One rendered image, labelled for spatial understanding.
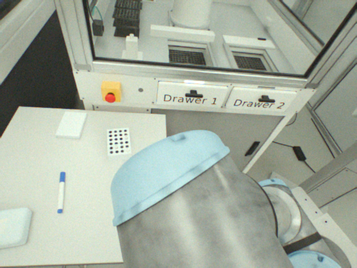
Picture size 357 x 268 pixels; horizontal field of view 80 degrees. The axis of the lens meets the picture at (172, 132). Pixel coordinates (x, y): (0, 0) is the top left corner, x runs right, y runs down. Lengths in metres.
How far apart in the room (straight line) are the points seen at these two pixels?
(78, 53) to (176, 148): 0.73
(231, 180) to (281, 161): 1.95
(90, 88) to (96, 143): 0.23
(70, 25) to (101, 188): 0.53
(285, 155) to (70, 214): 1.83
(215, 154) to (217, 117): 0.92
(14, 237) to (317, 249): 0.72
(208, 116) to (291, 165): 1.22
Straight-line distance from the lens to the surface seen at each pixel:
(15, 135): 0.99
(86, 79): 0.92
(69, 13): 0.80
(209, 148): 0.17
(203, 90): 0.90
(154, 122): 0.94
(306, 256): 0.53
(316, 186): 1.57
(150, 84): 0.89
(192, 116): 1.05
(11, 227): 0.76
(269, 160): 2.05
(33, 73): 1.47
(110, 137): 0.84
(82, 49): 0.84
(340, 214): 2.14
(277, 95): 1.04
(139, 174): 0.16
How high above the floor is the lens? 1.45
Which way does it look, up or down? 50 degrees down
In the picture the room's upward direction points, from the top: 12 degrees clockwise
